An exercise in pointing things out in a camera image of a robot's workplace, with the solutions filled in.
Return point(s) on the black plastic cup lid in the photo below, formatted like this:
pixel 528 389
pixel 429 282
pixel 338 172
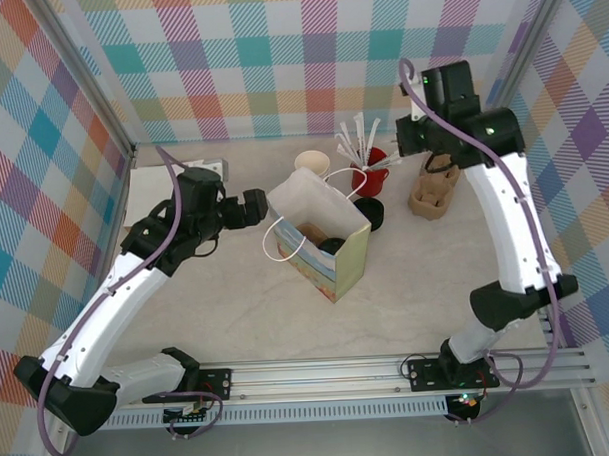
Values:
pixel 331 247

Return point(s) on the printed paper gift bag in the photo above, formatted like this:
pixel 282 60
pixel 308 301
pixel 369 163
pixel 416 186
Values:
pixel 346 266

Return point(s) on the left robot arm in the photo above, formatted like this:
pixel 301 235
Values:
pixel 112 305

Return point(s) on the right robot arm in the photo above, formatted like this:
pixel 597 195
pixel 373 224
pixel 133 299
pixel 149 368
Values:
pixel 509 221

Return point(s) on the white wrapped straw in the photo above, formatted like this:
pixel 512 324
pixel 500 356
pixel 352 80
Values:
pixel 380 164
pixel 344 150
pixel 373 133
pixel 345 136
pixel 359 131
pixel 389 157

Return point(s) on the white paper sheet stack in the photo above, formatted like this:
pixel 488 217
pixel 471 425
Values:
pixel 148 193

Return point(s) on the red metal mug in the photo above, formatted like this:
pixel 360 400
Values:
pixel 370 180

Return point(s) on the brown pulp carrier stack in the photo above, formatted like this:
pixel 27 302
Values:
pixel 433 193

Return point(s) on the green paper cup stack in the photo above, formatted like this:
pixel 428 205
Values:
pixel 312 162

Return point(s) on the black cup lid stack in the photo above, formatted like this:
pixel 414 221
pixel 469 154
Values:
pixel 371 213

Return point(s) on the small electronics board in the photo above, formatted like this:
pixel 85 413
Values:
pixel 465 401
pixel 188 416

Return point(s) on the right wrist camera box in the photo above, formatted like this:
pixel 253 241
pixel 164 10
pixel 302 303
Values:
pixel 416 113

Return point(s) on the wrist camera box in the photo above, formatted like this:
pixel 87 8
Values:
pixel 215 167
pixel 416 113

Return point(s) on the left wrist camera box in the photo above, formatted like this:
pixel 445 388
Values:
pixel 215 167

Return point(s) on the aluminium frame post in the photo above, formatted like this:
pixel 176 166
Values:
pixel 521 55
pixel 92 75

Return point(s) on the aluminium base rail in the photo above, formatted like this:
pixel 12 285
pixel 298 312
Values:
pixel 315 378

